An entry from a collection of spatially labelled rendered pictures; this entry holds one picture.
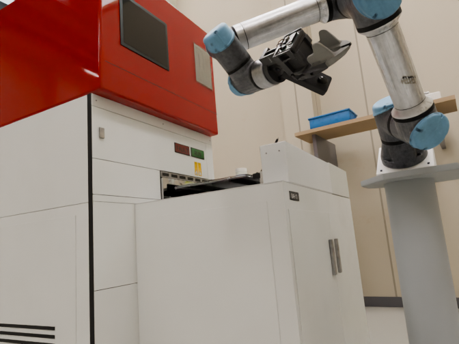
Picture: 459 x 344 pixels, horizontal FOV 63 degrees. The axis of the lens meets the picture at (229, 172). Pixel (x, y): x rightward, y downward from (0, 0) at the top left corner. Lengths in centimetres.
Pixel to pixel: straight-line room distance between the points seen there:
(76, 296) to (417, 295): 113
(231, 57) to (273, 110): 305
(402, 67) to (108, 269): 113
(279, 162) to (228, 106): 310
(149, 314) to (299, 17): 112
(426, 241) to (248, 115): 304
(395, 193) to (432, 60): 242
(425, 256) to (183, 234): 80
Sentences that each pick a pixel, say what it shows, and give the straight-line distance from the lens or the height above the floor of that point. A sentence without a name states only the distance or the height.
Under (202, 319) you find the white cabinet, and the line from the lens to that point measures 134.
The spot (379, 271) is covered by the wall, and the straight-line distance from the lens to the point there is 353.
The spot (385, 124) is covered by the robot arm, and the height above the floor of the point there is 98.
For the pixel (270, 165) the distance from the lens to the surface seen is 126.
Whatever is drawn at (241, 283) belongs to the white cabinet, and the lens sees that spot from 124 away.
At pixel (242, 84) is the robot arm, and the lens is 99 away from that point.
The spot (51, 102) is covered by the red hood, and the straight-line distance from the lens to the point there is 166.
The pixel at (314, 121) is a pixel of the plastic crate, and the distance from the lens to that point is 320.
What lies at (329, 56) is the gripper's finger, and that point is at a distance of 82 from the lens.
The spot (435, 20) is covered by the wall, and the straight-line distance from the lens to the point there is 382.
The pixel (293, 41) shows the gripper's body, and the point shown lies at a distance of 86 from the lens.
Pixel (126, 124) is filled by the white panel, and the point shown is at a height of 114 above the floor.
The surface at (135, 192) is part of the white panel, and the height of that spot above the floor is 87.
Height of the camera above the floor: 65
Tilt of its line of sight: 10 degrees up
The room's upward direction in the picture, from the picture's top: 5 degrees counter-clockwise
